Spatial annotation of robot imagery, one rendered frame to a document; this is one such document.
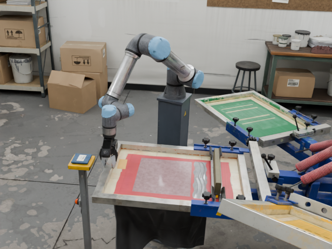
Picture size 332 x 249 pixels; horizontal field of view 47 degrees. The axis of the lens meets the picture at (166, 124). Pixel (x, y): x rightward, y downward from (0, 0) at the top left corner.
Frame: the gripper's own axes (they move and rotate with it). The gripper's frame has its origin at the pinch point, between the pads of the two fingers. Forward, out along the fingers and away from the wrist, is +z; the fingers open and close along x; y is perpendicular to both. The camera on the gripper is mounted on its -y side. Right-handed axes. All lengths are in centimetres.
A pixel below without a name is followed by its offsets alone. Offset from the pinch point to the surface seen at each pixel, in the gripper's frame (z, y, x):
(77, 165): 5.0, 5.9, 19.5
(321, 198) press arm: 6, -3, -116
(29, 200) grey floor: 102, 90, 93
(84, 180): 17.8, 9.9, 17.1
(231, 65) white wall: 50, 380, -100
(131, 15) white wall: -13, 380, 52
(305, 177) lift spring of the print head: -9, -8, -104
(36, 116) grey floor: 104, 263, 155
